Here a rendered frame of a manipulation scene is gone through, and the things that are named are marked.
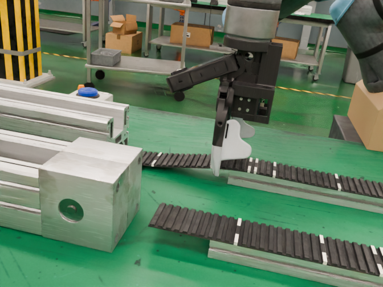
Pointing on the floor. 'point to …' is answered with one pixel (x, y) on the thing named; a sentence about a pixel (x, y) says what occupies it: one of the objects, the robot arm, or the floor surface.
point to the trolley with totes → (127, 64)
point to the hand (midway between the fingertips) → (216, 158)
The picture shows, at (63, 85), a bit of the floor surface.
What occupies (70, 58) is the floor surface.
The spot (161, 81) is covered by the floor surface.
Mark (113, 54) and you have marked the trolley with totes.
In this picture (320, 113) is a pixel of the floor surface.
